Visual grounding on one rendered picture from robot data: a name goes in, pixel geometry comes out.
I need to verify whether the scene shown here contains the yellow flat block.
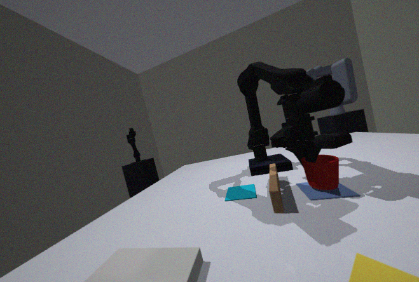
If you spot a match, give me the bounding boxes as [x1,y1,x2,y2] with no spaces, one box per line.
[349,253,419,282]

